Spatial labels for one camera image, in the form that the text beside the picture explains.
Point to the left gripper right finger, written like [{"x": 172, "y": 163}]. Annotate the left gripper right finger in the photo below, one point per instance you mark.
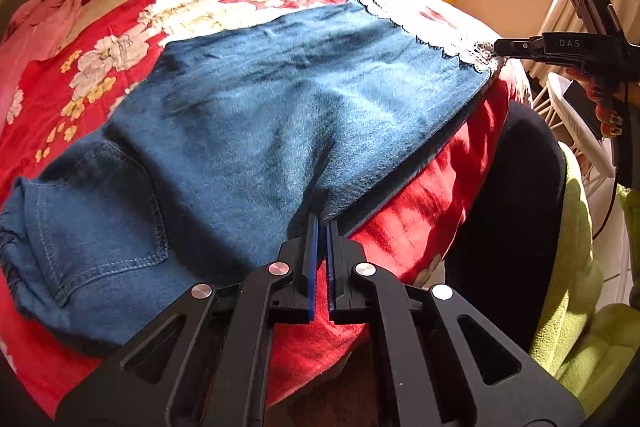
[{"x": 437, "y": 360}]

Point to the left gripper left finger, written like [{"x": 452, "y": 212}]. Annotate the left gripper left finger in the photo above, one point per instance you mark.
[{"x": 204, "y": 360}]

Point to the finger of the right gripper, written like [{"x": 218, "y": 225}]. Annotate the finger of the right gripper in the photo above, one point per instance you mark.
[
  {"x": 537, "y": 56},
  {"x": 531, "y": 43}
]

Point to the blue denim pants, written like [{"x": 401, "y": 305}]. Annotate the blue denim pants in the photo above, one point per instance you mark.
[{"x": 222, "y": 152}]

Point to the right green sleeve forearm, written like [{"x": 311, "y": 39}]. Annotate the right green sleeve forearm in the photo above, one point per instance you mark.
[{"x": 587, "y": 350}]

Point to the person's right hand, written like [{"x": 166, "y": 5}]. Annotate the person's right hand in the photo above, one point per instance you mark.
[{"x": 611, "y": 123}]

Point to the white plastic rack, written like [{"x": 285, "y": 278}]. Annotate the white plastic rack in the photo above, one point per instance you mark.
[{"x": 594, "y": 154}]

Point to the red floral bedspread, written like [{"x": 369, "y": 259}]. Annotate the red floral bedspread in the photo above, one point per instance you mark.
[{"x": 73, "y": 93}]

